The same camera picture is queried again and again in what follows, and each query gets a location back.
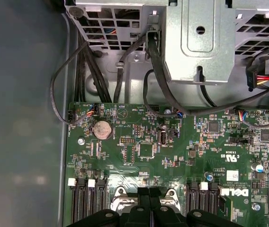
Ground black power connector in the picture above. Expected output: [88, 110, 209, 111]
[245, 59, 258, 92]

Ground green motherboard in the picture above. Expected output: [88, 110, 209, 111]
[63, 101, 269, 227]

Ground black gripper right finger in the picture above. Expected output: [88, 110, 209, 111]
[150, 188, 244, 227]

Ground round coin cell battery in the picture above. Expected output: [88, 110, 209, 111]
[92, 120, 113, 140]

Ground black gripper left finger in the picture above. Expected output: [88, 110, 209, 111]
[65, 186, 151, 227]

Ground thick flat black cable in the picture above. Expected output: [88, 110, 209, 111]
[146, 30, 269, 116]

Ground metal socket cover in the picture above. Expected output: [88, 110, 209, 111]
[110, 186, 181, 211]

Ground silver bracket with round hole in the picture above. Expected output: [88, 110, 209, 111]
[164, 0, 236, 86]

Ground internal USB port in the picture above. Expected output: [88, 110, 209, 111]
[158, 129, 168, 145]

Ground black cable bundle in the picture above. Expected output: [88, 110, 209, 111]
[82, 42, 113, 104]

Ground thin dark fan wire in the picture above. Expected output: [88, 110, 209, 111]
[49, 40, 90, 125]

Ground black PC case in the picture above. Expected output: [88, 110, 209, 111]
[0, 0, 269, 227]

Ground thin black cable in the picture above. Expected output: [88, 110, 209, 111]
[142, 69, 190, 118]

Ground RAM slot white clips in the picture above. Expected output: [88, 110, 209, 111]
[199, 182, 209, 212]
[67, 177, 79, 224]
[87, 178, 98, 215]

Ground silver drive cage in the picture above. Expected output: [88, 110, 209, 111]
[64, 0, 269, 107]

